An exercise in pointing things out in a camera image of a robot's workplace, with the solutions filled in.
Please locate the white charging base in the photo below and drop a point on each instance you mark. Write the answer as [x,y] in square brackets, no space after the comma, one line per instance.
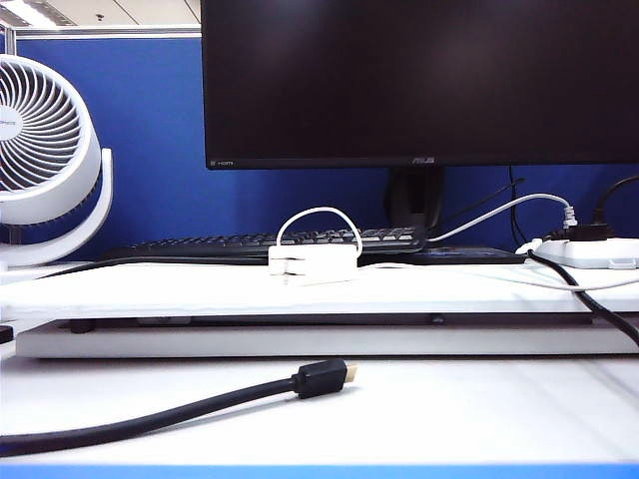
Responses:
[324,262]

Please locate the thin white base board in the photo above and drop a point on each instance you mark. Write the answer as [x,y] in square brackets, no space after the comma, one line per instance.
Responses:
[299,342]

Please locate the dark grey flat slab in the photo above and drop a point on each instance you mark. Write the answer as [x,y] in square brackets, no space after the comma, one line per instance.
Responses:
[299,319]

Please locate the black computer keyboard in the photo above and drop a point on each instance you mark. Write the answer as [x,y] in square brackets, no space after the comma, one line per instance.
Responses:
[209,245]

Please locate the thick white platform board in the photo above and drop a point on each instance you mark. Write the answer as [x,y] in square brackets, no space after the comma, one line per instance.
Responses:
[150,294]

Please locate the black ASUS monitor with stand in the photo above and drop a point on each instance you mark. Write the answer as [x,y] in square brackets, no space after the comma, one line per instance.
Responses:
[399,75]

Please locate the blue office partition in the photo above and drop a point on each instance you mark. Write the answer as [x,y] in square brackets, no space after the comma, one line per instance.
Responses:
[150,125]

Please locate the white desk fan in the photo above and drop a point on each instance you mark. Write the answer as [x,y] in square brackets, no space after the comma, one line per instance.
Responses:
[96,209]

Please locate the angular black power plug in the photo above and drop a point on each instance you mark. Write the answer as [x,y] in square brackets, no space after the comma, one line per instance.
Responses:
[584,233]

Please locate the white power strip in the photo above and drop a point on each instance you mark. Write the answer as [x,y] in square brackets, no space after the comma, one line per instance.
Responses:
[589,253]

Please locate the round black power plug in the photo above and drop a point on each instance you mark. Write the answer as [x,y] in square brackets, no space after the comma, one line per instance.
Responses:
[599,210]

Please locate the small black block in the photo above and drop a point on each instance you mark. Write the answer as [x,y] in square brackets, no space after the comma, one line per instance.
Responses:
[5,334]

